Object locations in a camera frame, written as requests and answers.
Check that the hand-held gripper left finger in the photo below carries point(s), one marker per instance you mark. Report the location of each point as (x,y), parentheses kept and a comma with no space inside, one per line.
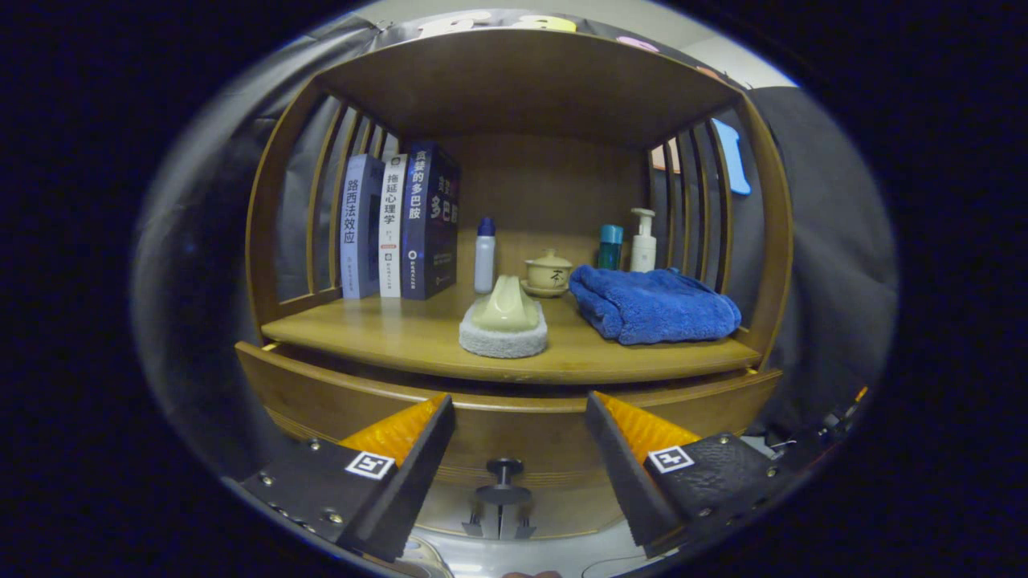
(418,470)

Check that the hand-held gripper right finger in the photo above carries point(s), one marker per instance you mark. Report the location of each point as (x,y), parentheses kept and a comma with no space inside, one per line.
(622,470)

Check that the wooden drawer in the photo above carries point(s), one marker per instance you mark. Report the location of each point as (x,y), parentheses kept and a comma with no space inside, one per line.
(522,425)

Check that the green scrub brush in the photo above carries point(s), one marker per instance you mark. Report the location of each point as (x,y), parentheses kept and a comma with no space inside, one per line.
(504,317)

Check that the wooden countertop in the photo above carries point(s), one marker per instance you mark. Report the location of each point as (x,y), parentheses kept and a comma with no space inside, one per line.
(401,333)

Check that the wooden cabinet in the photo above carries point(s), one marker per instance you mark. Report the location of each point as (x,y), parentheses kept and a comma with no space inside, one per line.
(522,80)

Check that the blue towel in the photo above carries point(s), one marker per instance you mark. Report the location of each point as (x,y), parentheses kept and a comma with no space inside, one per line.
(654,305)

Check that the beige lidded tea cup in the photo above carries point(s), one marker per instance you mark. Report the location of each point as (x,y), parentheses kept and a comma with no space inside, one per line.
(548,274)

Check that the black orange tool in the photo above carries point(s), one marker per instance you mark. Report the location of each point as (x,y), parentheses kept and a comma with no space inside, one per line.
(835,417)

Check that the white bottle blue cap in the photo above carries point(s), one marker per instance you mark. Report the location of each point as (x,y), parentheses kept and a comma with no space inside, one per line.
(485,261)

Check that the teal bottle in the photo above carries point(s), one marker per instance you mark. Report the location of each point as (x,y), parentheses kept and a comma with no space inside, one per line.
(610,249)

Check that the white pump bottle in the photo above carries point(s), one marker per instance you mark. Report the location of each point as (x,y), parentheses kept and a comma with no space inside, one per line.
(642,249)

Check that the dark blue book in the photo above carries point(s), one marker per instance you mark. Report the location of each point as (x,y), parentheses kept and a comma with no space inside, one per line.
(430,233)

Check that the white book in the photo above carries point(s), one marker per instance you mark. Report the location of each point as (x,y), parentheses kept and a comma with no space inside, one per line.
(391,233)

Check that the pale blue book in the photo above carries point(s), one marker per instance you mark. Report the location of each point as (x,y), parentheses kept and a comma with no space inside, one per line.
(357,233)

